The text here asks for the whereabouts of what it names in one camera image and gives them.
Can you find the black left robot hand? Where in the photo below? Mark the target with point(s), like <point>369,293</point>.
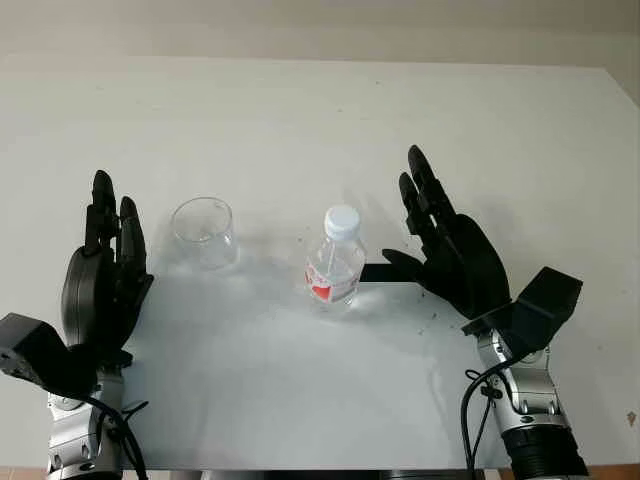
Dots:
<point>90,295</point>

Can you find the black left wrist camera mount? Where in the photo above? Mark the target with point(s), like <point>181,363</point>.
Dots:
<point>30,345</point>

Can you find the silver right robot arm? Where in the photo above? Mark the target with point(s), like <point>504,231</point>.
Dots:
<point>535,410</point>

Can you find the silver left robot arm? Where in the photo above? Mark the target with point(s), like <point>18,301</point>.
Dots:
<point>75,435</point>

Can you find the clear glass cup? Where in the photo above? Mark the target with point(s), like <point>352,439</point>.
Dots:
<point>207,240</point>

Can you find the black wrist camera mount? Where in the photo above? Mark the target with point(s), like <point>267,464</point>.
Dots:
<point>540,305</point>
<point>30,345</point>

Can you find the clear plastic water bottle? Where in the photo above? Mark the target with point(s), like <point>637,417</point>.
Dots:
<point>334,265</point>

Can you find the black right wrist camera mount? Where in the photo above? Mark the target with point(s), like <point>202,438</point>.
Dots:
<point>540,305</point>

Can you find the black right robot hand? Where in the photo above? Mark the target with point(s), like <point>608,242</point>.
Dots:
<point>465,265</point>

